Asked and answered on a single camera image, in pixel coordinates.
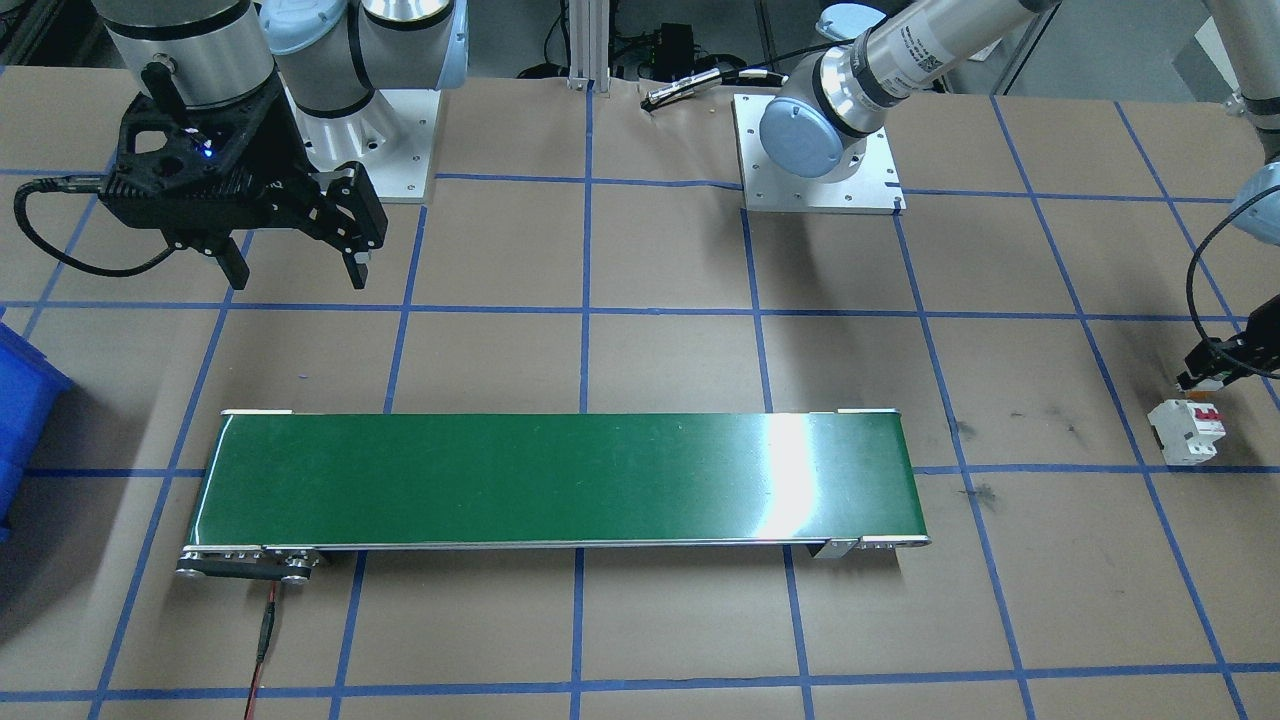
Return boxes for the white circuit breaker red switches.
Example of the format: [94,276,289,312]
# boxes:
[1147,398,1228,468]

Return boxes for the blue plastic bin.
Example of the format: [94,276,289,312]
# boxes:
[0,320,73,546]

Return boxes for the green conveyor belt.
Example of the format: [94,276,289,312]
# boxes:
[177,408,931,583]

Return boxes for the small black electronics box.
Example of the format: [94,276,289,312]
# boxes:
[655,22,698,71]

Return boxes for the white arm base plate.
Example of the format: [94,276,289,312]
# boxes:
[733,93,906,216]
[300,88,443,204]

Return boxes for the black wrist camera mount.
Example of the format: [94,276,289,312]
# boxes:
[98,95,301,251]

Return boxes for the aluminium frame post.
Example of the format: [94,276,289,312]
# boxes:
[565,0,613,93]

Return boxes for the silver metal cable connector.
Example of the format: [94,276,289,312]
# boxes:
[640,68,746,109]

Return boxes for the red black conveyor power cable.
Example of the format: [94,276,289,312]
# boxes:
[245,585,283,720]

